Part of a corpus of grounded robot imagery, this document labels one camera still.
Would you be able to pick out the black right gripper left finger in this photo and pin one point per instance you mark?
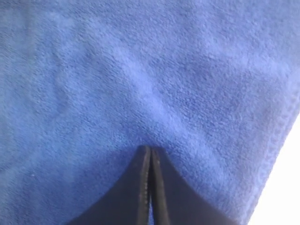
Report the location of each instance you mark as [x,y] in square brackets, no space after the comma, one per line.
[128,201]

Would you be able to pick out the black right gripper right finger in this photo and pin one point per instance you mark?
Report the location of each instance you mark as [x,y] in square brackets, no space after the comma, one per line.
[174,202]

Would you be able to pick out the blue towel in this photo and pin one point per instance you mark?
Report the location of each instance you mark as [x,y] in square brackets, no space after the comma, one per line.
[83,83]

